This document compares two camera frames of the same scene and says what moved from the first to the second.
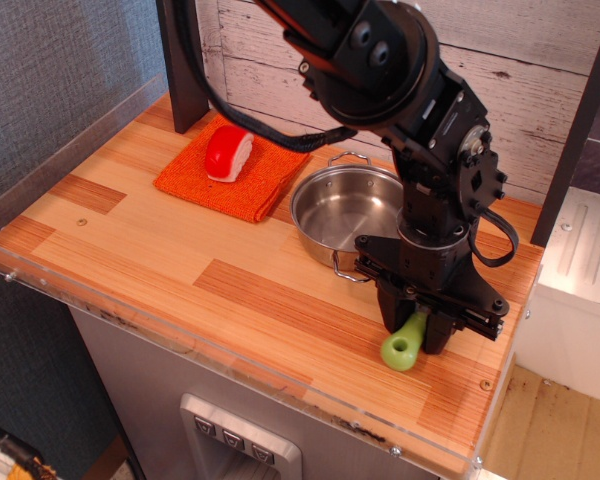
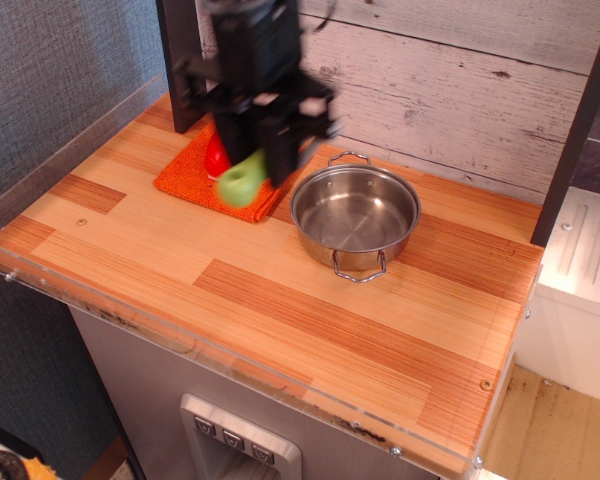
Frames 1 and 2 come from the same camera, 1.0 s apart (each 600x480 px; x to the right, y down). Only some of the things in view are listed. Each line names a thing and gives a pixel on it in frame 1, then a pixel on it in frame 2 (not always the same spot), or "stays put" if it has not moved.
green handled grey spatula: x=400 y=351 → x=243 y=185
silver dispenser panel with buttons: x=227 y=444 stays put
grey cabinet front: x=144 y=382 stays put
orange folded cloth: x=270 y=164 stays put
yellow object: x=17 y=472 → x=35 y=470
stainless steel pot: x=332 y=206 stays put
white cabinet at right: x=571 y=327 stays put
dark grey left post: x=185 y=60 stays put
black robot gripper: x=435 y=266 → x=253 y=67
